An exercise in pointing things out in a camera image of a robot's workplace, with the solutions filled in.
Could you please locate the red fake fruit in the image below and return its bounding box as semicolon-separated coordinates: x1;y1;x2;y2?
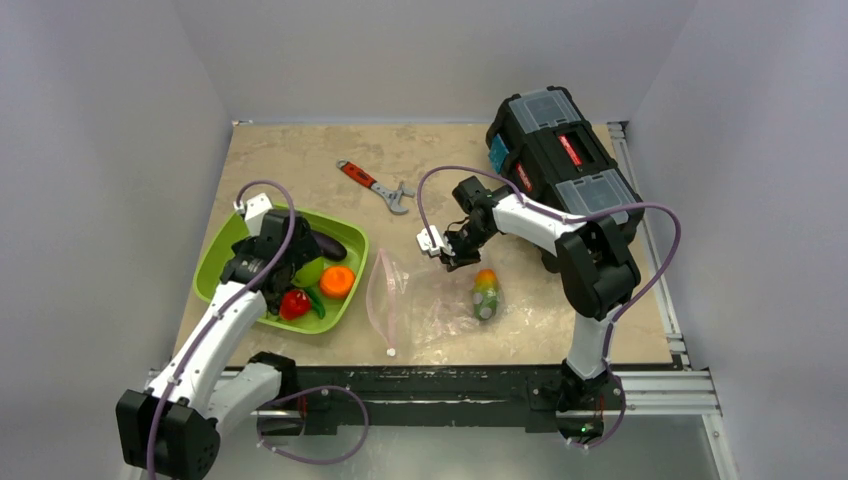
279;289;312;321

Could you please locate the green orange fake mango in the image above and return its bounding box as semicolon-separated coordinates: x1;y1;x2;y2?
471;269;501;321

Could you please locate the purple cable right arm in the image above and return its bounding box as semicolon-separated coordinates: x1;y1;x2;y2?
415;165;684;452

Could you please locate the green plastic tray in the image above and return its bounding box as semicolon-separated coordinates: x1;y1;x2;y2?
193;209;370;335

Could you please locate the purple fake eggplant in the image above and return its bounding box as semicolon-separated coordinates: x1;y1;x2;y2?
311;230;348;262

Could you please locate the purple cable at base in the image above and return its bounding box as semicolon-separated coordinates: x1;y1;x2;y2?
255;386;370;467

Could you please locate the green fake chili pepper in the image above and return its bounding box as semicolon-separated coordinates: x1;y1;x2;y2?
303;287;326;319

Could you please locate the black plastic toolbox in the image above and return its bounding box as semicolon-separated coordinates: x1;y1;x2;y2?
486;86;641;216

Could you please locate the red handled adjustable wrench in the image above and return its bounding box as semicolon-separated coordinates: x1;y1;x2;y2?
336;159;415;215

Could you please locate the clear zip top bag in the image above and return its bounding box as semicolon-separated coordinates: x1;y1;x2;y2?
365;248;505;360

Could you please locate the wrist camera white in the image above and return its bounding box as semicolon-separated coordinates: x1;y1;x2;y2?
233;193;274;237
416;225;454;258

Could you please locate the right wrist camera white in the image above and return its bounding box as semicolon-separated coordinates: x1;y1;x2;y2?
416;225;454;258

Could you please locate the orange fake tangerine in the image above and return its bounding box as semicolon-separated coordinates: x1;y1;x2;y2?
318;265;356;300

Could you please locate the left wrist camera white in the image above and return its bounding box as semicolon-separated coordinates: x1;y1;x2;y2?
233;193;274;237

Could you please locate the black mounting base rail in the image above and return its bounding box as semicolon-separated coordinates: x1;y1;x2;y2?
235;360;627;439

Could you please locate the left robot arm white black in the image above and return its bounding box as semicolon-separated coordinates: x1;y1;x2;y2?
116;206;321;479

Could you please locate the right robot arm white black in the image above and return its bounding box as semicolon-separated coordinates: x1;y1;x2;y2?
423;176;641;407

